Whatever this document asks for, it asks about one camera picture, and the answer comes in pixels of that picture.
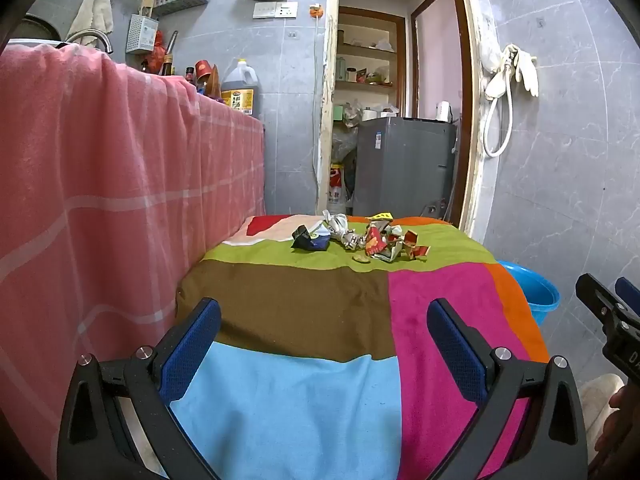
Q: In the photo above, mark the metal rod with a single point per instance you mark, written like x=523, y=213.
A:
x=170, y=52

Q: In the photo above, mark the grey washing machine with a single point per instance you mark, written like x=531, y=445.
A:
x=405, y=165

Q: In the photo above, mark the pink checked cloth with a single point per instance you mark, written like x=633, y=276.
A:
x=110, y=185

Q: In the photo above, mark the red and white sack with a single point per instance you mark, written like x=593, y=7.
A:
x=337, y=190

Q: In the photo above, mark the beige hanging towel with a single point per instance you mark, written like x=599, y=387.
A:
x=92, y=7

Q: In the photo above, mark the person's right hand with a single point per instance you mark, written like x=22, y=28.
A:
x=622, y=420

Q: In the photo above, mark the red and white torn wrapper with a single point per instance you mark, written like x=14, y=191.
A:
x=412, y=247

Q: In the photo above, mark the large cooking oil bottle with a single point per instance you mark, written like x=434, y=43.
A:
x=240, y=90

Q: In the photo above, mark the metal faucet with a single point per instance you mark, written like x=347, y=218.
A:
x=97, y=36

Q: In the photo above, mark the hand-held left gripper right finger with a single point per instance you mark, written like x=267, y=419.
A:
x=457, y=355

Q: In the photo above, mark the red cup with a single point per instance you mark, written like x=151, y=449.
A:
x=203, y=69

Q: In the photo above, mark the black and blue wrapper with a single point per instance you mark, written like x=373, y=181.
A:
x=310, y=241

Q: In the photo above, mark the green box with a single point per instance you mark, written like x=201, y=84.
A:
x=340, y=113

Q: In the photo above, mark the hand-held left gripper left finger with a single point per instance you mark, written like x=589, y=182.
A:
x=192, y=355

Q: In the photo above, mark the orange wall hook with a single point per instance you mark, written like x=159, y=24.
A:
x=315, y=10

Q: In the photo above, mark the white rubber gloves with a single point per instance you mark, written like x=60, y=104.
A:
x=527, y=72

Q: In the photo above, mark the person's right leg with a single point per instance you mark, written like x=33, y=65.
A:
x=597, y=410

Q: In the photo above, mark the white kettle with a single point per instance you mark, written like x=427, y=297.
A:
x=443, y=111

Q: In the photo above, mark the green canister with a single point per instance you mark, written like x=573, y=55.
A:
x=341, y=67

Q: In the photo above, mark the small beige scrap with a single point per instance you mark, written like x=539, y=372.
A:
x=360, y=258

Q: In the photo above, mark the white wall socket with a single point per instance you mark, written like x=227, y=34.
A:
x=287, y=9

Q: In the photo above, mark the dark soy sauce bottle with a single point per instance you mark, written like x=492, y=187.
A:
x=190, y=76

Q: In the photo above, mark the clear plastic bags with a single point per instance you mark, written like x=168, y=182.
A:
x=344, y=145

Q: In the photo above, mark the blue plastic bucket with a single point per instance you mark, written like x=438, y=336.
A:
x=537, y=295

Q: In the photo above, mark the red mesh bag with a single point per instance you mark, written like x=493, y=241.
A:
x=159, y=52

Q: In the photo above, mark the grey utensil holder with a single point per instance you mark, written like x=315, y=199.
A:
x=141, y=35

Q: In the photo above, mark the wooden wall shelf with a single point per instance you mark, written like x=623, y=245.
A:
x=370, y=50

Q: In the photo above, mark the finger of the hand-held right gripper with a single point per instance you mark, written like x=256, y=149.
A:
x=630, y=292
x=600, y=296

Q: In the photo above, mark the white wall switch plate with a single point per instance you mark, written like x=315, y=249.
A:
x=264, y=10

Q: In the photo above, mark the yellow wrapper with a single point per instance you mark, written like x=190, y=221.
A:
x=380, y=217

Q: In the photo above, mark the colourful patchwork blanket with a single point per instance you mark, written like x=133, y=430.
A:
x=310, y=310

